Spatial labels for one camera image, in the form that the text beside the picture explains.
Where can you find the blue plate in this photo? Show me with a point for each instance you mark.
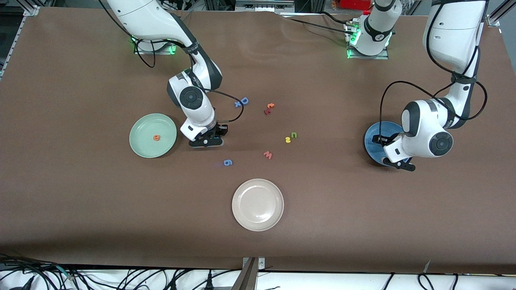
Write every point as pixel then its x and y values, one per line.
pixel 373 152

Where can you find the metal table edge bracket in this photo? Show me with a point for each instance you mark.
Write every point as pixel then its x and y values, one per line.
pixel 246 278

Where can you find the blue foam letter D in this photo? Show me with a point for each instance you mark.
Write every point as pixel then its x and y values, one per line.
pixel 242 100

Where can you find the aluminium corner bracket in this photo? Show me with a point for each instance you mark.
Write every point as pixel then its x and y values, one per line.
pixel 493 21
pixel 33 10

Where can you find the grey metal frame bar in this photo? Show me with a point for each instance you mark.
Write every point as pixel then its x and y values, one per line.
pixel 264 5

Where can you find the small white paper tag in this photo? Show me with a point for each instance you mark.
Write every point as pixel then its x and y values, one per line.
pixel 427 266

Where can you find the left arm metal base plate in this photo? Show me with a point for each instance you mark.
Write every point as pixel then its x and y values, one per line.
pixel 363 56

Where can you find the black power plug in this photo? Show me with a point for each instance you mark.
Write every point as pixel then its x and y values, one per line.
pixel 209 282

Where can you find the blue foam digit six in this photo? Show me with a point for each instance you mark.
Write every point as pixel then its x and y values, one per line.
pixel 226 162

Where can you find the aluminium table side rail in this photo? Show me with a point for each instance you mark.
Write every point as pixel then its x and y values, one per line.
pixel 14 40

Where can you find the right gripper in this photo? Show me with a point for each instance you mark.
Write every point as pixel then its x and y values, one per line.
pixel 220 129

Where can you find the pale green plate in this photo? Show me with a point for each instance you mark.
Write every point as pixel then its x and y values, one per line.
pixel 147 145

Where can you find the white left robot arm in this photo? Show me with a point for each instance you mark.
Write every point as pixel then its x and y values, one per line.
pixel 451 32

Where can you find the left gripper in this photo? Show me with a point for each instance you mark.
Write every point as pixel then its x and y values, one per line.
pixel 378 139

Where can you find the red foam letter w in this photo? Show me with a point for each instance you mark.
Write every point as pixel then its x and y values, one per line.
pixel 268 155

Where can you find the beige plate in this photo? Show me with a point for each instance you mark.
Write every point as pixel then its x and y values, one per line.
pixel 258 205

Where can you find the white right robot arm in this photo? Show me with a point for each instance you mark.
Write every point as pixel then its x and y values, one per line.
pixel 149 18

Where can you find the red box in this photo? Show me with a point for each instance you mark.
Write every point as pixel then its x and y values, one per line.
pixel 354 4

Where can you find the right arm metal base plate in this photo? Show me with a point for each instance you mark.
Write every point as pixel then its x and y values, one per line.
pixel 163 50

